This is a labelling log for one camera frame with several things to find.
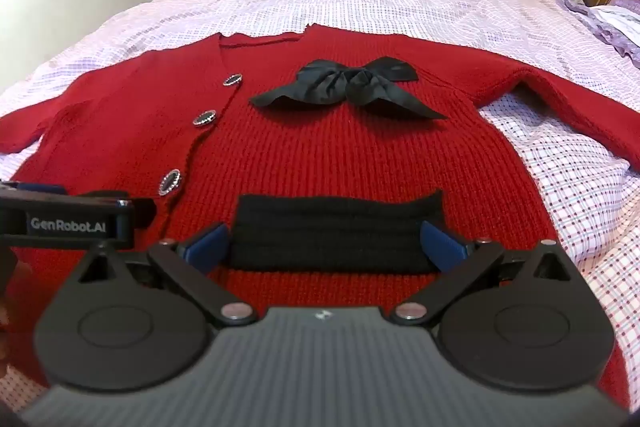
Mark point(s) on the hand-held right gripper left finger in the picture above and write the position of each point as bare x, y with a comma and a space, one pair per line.
207, 249

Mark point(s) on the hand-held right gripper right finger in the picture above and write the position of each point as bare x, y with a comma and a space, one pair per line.
442, 247

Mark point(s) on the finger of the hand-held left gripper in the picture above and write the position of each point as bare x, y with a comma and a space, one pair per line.
142, 210
42, 189

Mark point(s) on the red knitted cardigan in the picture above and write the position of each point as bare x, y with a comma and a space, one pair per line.
325, 157

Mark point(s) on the purple ruffled cloth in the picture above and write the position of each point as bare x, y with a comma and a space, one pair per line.
612, 27

